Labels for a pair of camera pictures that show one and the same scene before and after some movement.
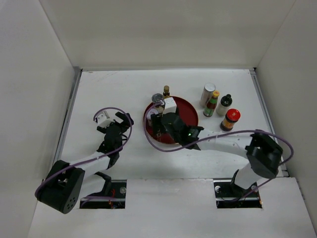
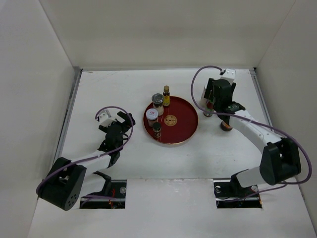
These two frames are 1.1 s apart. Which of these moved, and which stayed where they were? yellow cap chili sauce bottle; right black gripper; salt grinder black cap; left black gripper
Moved: right black gripper
Stayed: left black gripper; yellow cap chili sauce bottle; salt grinder black cap
